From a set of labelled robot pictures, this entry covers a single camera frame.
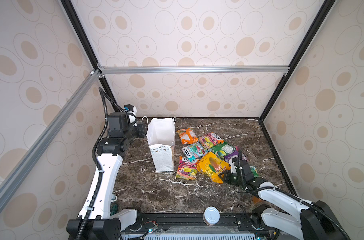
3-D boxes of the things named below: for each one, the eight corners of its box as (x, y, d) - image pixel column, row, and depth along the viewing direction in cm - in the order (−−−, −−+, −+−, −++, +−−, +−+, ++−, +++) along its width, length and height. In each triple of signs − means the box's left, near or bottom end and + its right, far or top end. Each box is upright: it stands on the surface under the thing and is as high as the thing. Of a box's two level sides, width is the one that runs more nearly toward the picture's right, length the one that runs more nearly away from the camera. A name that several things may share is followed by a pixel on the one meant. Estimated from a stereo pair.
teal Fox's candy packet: (191, 164, 97) (192, 160, 93) (181, 151, 103) (181, 147, 100) (206, 154, 101) (207, 150, 98) (196, 142, 108) (196, 138, 104)
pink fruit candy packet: (175, 177, 91) (175, 175, 88) (179, 158, 99) (179, 156, 96) (196, 180, 90) (196, 178, 87) (198, 161, 98) (198, 158, 95)
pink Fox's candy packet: (205, 151, 103) (206, 147, 99) (198, 140, 109) (199, 136, 105) (222, 144, 106) (223, 140, 102) (214, 134, 112) (215, 130, 109)
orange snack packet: (184, 147, 105) (184, 143, 102) (178, 133, 113) (177, 129, 110) (198, 142, 108) (198, 138, 104) (191, 129, 116) (191, 125, 112)
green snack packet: (220, 161, 97) (221, 158, 93) (209, 151, 102) (210, 147, 98) (233, 151, 102) (235, 147, 98) (222, 142, 107) (223, 137, 103)
